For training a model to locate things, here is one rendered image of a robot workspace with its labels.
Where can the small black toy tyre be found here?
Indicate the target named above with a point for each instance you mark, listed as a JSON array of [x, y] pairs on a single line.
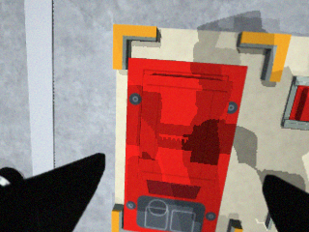
[[9, 175]]

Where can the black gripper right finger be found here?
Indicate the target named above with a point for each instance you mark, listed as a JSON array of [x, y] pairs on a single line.
[[288, 205]]

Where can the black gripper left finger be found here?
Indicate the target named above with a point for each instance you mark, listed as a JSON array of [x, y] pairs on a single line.
[[53, 201]]

